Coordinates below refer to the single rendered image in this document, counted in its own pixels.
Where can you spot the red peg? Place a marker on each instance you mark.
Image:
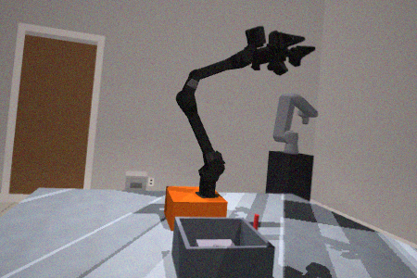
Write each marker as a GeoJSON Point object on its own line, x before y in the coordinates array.
{"type": "Point", "coordinates": [256, 221]}

